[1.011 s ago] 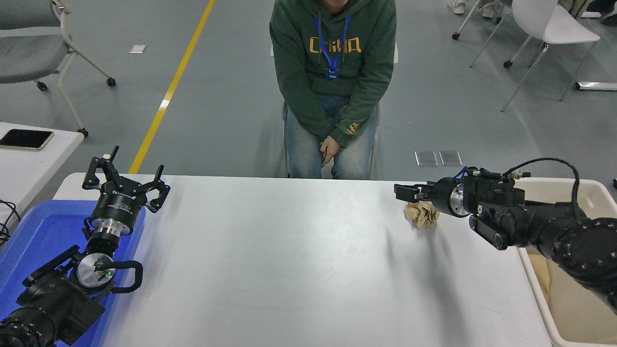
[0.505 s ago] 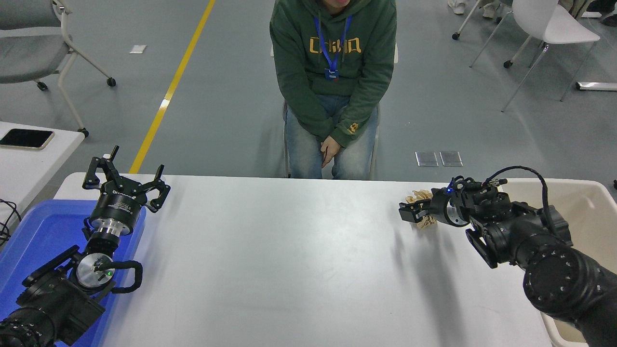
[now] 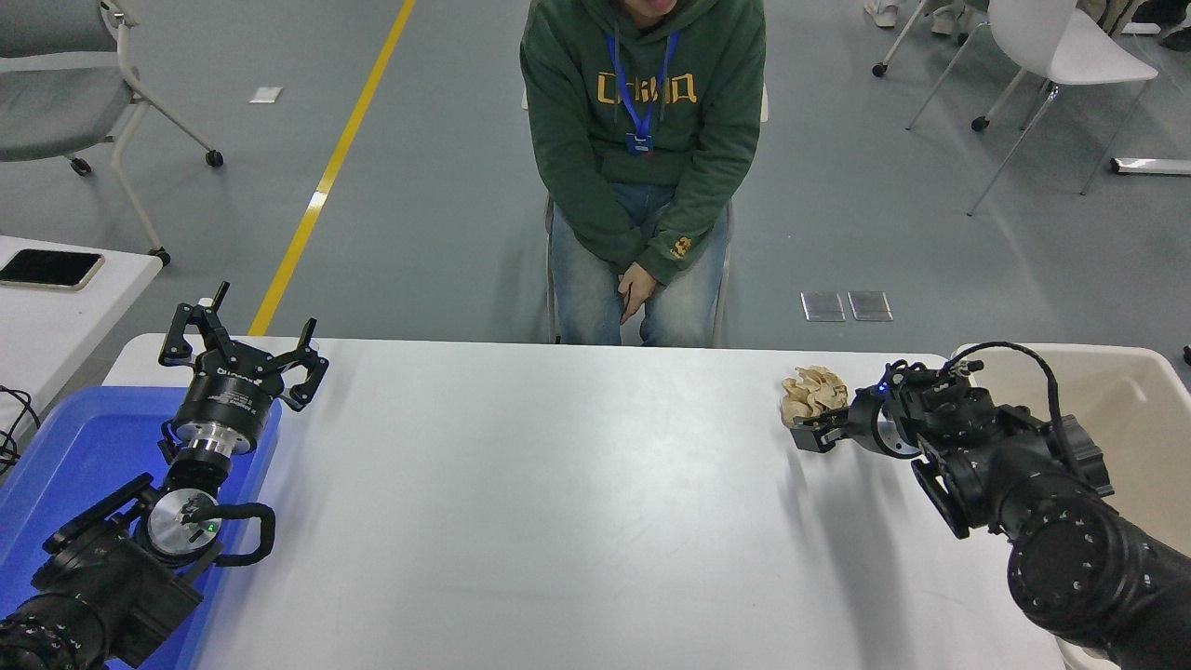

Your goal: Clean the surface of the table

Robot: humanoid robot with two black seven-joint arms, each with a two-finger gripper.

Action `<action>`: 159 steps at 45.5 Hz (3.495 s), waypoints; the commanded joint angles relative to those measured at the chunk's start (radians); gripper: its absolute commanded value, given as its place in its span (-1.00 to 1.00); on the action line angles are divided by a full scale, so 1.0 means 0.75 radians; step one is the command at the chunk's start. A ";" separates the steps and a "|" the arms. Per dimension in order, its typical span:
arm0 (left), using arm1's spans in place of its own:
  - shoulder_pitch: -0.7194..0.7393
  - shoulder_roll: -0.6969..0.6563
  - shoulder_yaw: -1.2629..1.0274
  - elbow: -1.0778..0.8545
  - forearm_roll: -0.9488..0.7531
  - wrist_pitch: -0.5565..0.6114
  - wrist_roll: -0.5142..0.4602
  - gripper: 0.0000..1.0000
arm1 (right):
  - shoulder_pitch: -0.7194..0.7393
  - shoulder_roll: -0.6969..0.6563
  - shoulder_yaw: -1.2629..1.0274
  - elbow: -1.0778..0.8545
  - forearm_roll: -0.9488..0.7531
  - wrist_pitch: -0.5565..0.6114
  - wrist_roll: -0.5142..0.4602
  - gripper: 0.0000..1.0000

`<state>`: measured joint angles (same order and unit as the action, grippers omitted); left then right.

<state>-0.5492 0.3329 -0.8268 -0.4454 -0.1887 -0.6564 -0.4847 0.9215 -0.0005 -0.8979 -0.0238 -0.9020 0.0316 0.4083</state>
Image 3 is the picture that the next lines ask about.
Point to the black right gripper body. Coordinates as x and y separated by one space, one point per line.
867 423

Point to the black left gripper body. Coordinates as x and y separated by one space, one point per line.
228 400

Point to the tan paper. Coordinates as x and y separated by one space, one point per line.
809 391

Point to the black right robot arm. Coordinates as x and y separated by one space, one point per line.
1042 484

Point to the person's left hand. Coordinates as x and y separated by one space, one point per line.
637 290

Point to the silver floor plate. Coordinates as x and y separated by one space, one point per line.
871 306
823 306

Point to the white side table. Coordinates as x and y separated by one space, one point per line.
56 335

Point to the black smartphone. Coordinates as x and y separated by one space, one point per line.
51 268

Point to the blue plastic tray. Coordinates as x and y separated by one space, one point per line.
84 447

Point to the white floor patch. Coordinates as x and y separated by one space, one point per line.
266 95

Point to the grey office chair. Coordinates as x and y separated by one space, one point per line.
46 112

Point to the large pale plastic bin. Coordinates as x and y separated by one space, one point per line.
1135 400

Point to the white metal-framed chair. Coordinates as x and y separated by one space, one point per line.
765 104

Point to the person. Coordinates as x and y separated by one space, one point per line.
1180 41
577 140
943 20

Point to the white shell chair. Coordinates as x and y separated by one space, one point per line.
1070 46

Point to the wheeled chair frame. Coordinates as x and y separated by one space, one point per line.
879 70

